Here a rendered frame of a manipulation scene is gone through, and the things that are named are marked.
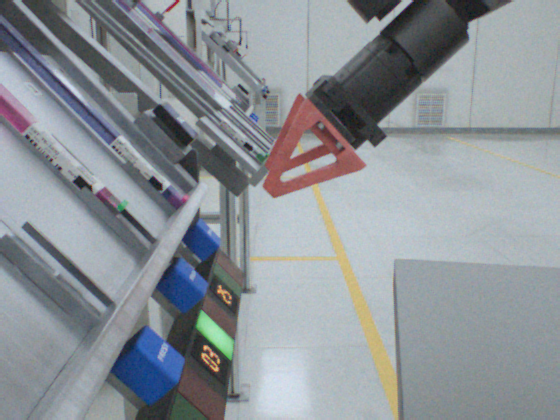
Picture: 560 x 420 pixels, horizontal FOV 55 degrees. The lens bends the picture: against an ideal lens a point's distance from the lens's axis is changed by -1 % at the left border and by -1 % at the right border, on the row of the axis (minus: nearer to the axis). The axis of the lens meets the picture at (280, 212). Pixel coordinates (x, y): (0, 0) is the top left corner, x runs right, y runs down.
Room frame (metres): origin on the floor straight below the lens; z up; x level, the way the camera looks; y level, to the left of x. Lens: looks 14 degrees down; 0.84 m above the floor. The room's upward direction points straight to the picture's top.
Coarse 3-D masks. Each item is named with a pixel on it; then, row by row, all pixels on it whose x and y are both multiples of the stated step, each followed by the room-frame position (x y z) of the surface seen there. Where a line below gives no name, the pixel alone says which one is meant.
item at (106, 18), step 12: (84, 0) 0.76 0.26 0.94; (96, 12) 0.76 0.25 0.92; (108, 24) 0.76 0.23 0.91; (120, 36) 0.76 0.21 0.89; (132, 36) 0.76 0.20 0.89; (132, 48) 0.76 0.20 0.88; (144, 48) 0.75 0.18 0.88; (156, 60) 0.75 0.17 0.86; (168, 72) 0.75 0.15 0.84; (180, 84) 0.75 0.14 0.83; (192, 96) 0.75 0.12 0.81; (204, 108) 0.75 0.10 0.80; (216, 120) 0.75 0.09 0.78; (264, 156) 0.75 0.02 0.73
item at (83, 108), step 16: (0, 16) 0.47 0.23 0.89; (0, 32) 0.46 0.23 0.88; (16, 32) 0.47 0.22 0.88; (16, 48) 0.46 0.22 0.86; (32, 48) 0.47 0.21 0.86; (32, 64) 0.46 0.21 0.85; (48, 64) 0.47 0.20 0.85; (48, 80) 0.46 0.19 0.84; (64, 80) 0.47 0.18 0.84; (64, 96) 0.46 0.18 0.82; (80, 96) 0.47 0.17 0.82; (80, 112) 0.46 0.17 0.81; (96, 112) 0.47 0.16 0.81; (96, 128) 0.46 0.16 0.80; (112, 128) 0.47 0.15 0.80; (176, 192) 0.47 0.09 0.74; (176, 208) 0.46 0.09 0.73
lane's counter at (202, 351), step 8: (200, 336) 0.34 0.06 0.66; (200, 344) 0.33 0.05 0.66; (208, 344) 0.34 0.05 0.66; (192, 352) 0.32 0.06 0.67; (200, 352) 0.32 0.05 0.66; (208, 352) 0.33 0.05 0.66; (216, 352) 0.34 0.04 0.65; (200, 360) 0.32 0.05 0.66; (208, 360) 0.32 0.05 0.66; (216, 360) 0.33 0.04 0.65; (224, 360) 0.34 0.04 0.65; (208, 368) 0.32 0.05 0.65; (216, 368) 0.32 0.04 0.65; (224, 368) 0.33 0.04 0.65; (216, 376) 0.32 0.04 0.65; (224, 376) 0.32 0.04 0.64; (224, 384) 0.31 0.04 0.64
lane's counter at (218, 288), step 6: (216, 282) 0.45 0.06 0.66; (210, 288) 0.43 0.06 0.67; (216, 288) 0.44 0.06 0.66; (222, 288) 0.45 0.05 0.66; (216, 294) 0.43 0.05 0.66; (222, 294) 0.44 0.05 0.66; (228, 294) 0.45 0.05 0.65; (222, 300) 0.42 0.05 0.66; (228, 300) 0.44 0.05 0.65; (234, 300) 0.45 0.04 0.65; (228, 306) 0.42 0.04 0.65; (234, 306) 0.44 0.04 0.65; (234, 312) 0.42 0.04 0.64
